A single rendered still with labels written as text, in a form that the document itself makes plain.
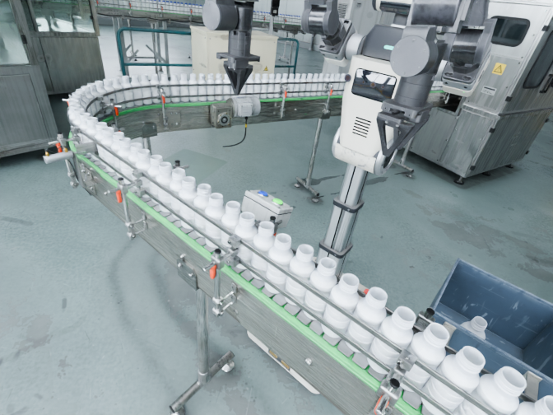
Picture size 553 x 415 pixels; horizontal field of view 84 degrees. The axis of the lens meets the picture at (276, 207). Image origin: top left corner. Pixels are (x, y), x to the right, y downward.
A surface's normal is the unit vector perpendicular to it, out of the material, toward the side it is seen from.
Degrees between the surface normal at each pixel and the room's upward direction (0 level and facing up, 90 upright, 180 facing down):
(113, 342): 0
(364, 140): 90
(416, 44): 89
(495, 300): 90
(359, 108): 90
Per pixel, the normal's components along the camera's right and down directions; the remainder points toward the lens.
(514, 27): -0.84, 0.22
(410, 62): -0.60, 0.37
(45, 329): 0.11, -0.83
